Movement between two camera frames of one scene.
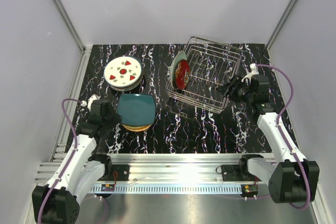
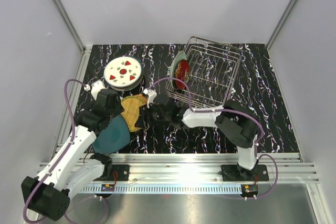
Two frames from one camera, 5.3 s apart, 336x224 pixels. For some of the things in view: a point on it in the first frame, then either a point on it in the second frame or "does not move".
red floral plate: (182, 74) does not move
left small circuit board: (107, 188) does not move
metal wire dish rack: (212, 64) does not move
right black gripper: (225, 89) to (144, 116)
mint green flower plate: (180, 55) does not move
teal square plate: (136, 109) to (114, 136)
